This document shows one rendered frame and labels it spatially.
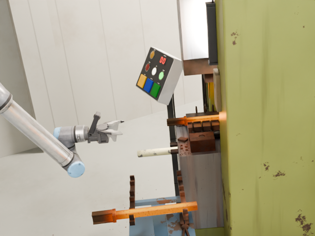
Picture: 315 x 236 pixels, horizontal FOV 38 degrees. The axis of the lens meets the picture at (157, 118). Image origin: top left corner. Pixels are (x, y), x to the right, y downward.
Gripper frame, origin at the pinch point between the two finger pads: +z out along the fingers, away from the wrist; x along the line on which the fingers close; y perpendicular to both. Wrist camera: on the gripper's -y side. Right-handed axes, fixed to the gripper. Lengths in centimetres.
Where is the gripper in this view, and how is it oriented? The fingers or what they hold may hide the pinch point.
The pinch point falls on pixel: (123, 126)
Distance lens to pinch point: 240.7
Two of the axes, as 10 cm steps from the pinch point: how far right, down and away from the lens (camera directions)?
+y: 0.9, 9.0, 4.2
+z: 10.0, -0.9, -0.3
